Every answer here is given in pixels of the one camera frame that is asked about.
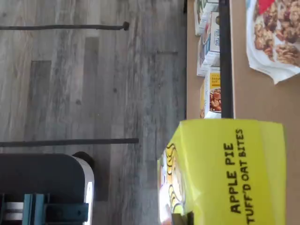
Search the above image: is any dark round cart foot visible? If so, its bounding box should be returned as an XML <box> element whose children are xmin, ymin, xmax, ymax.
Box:
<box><xmin>72</xmin><ymin>151</ymin><xmax>95</xmax><ymax>171</ymax></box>

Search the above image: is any blue label oatmeal box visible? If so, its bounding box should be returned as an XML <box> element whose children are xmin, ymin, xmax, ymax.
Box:
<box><xmin>196</xmin><ymin>35</ymin><xmax>211</xmax><ymax>77</ymax></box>
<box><xmin>206</xmin><ymin>11</ymin><xmax>221</xmax><ymax>53</ymax></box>

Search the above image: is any yellow apple pie oat-bites box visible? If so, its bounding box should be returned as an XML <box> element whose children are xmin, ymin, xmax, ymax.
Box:
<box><xmin>157</xmin><ymin>118</ymin><xmax>287</xmax><ymax>225</ymax></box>

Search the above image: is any teal aluminium frame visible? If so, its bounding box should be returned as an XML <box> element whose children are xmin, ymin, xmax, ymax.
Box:
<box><xmin>23</xmin><ymin>193</ymin><xmax>90</xmax><ymax>225</ymax></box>

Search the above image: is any yellow label granola box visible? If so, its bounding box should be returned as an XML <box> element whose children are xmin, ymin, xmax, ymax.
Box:
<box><xmin>199</xmin><ymin>82</ymin><xmax>207</xmax><ymax>119</ymax></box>
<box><xmin>203</xmin><ymin>67</ymin><xmax>222</xmax><ymax>119</ymax></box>

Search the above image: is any green label oatmeal box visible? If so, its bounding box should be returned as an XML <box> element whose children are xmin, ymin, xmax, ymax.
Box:
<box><xmin>194</xmin><ymin>0</ymin><xmax>211</xmax><ymax>36</ymax></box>

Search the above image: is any black flat floor leg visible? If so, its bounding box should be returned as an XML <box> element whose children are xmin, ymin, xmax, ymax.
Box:
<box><xmin>0</xmin><ymin>138</ymin><xmax>139</xmax><ymax>148</ymax></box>

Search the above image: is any black metal shelf rack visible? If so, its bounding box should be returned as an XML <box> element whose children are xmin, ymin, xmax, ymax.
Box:
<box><xmin>183</xmin><ymin>0</ymin><xmax>235</xmax><ymax>120</ymax></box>

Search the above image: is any red label granola bag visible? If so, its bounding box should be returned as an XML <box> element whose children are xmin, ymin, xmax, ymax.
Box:
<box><xmin>245</xmin><ymin>0</ymin><xmax>300</xmax><ymax>85</ymax></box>

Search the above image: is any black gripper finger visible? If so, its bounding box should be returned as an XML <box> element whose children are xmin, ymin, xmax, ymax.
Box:
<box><xmin>172</xmin><ymin>210</ymin><xmax>195</xmax><ymax>225</ymax></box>

